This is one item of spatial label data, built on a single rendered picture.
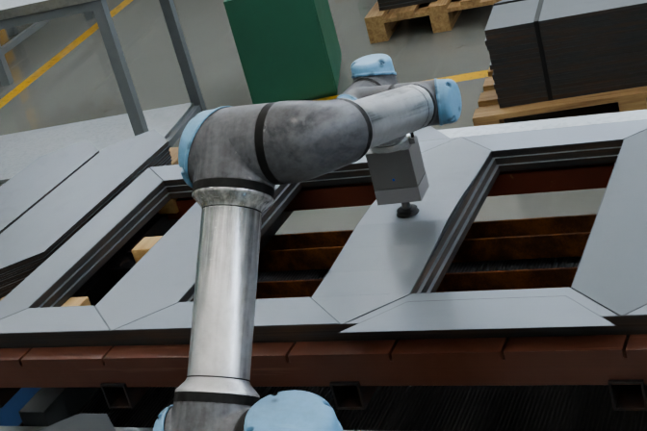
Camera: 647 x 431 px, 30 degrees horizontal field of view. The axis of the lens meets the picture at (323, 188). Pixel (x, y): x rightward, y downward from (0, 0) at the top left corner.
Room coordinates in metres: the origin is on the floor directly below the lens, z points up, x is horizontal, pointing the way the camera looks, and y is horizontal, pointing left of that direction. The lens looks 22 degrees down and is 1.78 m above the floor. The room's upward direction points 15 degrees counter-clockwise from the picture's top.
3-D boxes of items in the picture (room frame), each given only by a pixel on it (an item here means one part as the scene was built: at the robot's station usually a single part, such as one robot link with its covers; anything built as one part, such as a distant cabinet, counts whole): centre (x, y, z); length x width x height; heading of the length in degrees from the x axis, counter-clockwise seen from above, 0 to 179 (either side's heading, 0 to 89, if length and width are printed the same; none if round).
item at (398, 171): (2.06, -0.15, 0.96); 0.10 x 0.09 x 0.16; 156
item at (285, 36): (5.88, -0.01, 0.29); 0.61 x 0.46 x 0.57; 171
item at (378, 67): (2.04, -0.14, 1.12); 0.09 x 0.08 x 0.11; 150
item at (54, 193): (2.73, 0.66, 0.82); 0.80 x 0.40 x 0.06; 153
